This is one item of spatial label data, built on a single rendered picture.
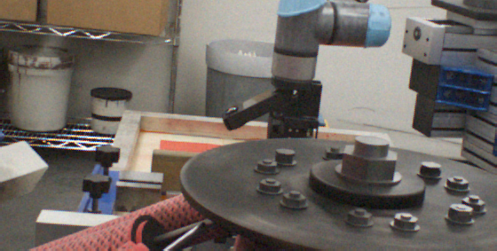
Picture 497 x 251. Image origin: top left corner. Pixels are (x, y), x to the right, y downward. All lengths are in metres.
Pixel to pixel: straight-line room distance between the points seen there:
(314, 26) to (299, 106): 0.14
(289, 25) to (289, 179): 0.89
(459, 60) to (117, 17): 2.63
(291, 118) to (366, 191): 0.96
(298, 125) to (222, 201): 0.99
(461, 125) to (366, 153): 1.77
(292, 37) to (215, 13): 3.66
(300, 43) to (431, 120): 0.88
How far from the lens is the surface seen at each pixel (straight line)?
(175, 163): 1.79
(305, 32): 1.72
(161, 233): 0.88
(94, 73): 5.47
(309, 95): 1.76
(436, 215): 0.81
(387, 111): 5.55
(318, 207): 0.79
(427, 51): 2.51
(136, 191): 1.71
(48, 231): 1.48
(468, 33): 2.56
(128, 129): 2.16
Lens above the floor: 1.56
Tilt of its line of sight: 13 degrees down
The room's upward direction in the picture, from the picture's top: 6 degrees clockwise
